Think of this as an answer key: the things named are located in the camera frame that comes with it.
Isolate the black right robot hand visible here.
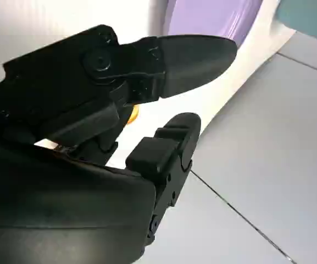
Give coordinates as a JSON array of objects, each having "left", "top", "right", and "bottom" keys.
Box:
[{"left": 0, "top": 24, "right": 237, "bottom": 264}]

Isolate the orange white toy bread roll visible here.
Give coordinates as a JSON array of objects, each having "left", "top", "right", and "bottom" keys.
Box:
[{"left": 127, "top": 105, "right": 141, "bottom": 125}]

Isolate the lilac plate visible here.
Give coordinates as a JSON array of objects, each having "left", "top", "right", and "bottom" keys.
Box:
[{"left": 166, "top": 0, "right": 281, "bottom": 49}]

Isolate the pale green mug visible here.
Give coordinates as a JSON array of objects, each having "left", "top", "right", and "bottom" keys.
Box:
[{"left": 274, "top": 0, "right": 317, "bottom": 40}]

